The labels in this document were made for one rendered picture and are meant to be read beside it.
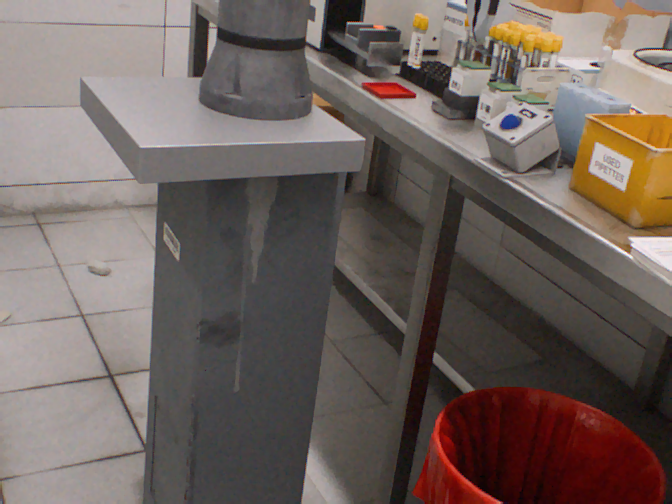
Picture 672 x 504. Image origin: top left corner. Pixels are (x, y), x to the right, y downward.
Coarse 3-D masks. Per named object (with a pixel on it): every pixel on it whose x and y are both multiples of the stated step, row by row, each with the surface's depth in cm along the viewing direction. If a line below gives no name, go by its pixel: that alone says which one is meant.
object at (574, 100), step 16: (560, 96) 130; (576, 96) 127; (592, 96) 124; (608, 96) 126; (560, 112) 130; (576, 112) 127; (592, 112) 125; (608, 112) 122; (624, 112) 124; (560, 128) 130; (576, 128) 128; (560, 144) 131; (576, 144) 128; (560, 160) 129
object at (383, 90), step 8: (368, 88) 151; (376, 88) 153; (384, 88) 153; (392, 88) 154; (400, 88) 154; (376, 96) 149; (384, 96) 148; (392, 96) 149; (400, 96) 149; (408, 96) 150
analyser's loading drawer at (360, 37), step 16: (336, 32) 171; (352, 32) 166; (368, 32) 162; (384, 32) 163; (352, 48) 163; (368, 48) 162; (384, 48) 158; (400, 48) 160; (368, 64) 158; (384, 64) 160
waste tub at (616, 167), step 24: (600, 120) 113; (624, 120) 118; (648, 120) 120; (600, 144) 113; (624, 144) 110; (648, 144) 122; (576, 168) 118; (600, 168) 114; (624, 168) 110; (648, 168) 106; (600, 192) 114; (624, 192) 110; (648, 192) 107; (624, 216) 110; (648, 216) 109
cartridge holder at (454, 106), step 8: (448, 88) 145; (448, 96) 144; (456, 96) 142; (464, 96) 141; (472, 96) 142; (432, 104) 145; (440, 104) 144; (448, 104) 144; (456, 104) 142; (464, 104) 142; (472, 104) 143; (440, 112) 143; (448, 112) 141; (456, 112) 142; (464, 112) 142; (472, 112) 143
